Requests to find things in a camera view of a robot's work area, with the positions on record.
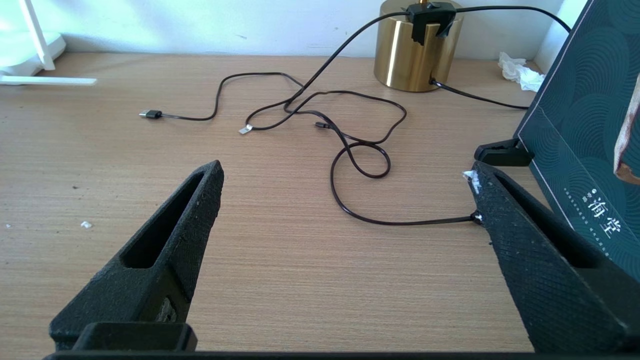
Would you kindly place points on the brown beige strip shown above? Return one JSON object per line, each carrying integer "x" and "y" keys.
{"x": 629, "y": 140}

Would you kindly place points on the small white scrap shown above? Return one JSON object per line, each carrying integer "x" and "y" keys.
{"x": 86, "y": 225}

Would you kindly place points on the white router with antennas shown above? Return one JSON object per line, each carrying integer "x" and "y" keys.
{"x": 27, "y": 47}

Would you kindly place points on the black clip stand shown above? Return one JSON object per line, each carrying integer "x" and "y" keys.
{"x": 502, "y": 152}

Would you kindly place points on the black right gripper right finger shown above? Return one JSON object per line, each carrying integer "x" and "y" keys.
{"x": 550, "y": 290}

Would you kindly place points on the crumpled white tissue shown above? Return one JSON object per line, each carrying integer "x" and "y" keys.
{"x": 522, "y": 72}

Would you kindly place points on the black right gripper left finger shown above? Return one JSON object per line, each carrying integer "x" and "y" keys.
{"x": 150, "y": 280}

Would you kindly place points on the gold desk lamp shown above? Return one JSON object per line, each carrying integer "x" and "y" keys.
{"x": 415, "y": 55}

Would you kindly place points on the black clip on lamp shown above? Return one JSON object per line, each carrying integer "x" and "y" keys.
{"x": 430, "y": 17}

